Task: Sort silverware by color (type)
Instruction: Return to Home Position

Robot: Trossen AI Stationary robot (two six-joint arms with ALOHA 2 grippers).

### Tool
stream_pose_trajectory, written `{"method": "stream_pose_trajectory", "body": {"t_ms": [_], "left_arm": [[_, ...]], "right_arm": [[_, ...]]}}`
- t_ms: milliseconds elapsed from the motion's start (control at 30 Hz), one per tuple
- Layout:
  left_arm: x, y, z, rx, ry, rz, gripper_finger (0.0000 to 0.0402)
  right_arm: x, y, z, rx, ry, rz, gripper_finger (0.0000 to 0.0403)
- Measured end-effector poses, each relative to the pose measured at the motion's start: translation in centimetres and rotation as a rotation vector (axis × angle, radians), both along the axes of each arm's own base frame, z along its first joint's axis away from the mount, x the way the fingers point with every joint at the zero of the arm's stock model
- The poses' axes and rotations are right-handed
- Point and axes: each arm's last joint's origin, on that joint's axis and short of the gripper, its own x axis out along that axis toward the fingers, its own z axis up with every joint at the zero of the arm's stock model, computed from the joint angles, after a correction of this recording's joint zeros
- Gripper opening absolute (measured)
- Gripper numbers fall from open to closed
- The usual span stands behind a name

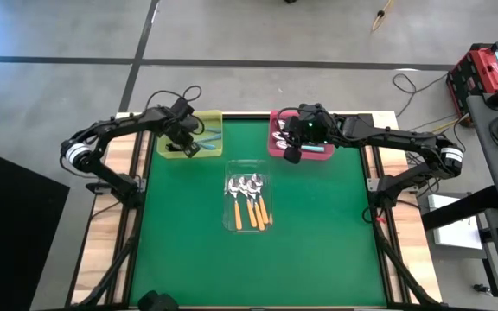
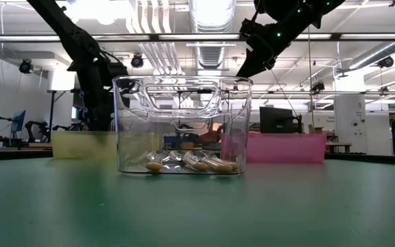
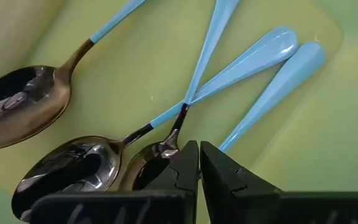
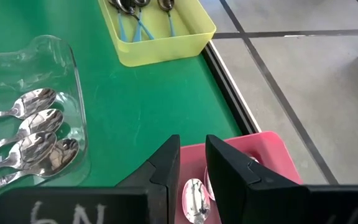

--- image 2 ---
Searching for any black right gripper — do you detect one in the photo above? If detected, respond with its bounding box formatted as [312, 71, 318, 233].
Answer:
[236, 13, 313, 78]

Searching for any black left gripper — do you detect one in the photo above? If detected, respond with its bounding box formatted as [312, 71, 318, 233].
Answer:
[67, 58, 115, 133]

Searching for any yellow plastic bin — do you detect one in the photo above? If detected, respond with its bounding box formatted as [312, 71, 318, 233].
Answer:
[51, 130, 119, 160]

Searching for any clear plastic bin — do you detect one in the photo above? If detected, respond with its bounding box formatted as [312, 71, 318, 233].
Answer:
[112, 75, 254, 175]

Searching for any black computer monitor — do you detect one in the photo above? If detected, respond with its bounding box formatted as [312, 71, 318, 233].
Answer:
[259, 106, 303, 134]

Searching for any small blue-screen monitor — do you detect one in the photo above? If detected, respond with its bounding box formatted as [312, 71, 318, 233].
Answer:
[10, 109, 27, 134]

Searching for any pink plastic bin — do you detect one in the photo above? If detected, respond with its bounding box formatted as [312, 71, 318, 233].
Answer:
[247, 132, 328, 164]

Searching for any white pillar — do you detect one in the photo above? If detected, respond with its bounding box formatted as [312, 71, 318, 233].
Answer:
[333, 93, 369, 154]

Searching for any small background table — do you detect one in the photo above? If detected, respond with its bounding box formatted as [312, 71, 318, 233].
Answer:
[327, 143, 352, 154]

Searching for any green table mat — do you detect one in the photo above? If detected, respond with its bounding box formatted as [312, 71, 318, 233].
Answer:
[0, 158, 395, 247]

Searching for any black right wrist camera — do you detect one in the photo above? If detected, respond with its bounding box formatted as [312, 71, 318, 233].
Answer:
[239, 19, 265, 44]

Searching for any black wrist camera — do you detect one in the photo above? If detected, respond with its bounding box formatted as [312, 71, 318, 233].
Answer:
[101, 61, 140, 95]
[239, 19, 265, 44]

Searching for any black standing desk frame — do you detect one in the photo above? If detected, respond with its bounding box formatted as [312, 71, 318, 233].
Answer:
[46, 89, 82, 131]

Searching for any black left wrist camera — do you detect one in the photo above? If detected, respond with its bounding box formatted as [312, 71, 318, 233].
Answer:
[101, 61, 140, 95]

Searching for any black ceiling camera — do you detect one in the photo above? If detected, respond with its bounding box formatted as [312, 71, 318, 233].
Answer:
[130, 53, 145, 69]
[376, 55, 395, 69]
[311, 80, 326, 94]
[19, 58, 34, 75]

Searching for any black overhead frame bar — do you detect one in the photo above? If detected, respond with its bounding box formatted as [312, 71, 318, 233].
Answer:
[0, 32, 395, 43]

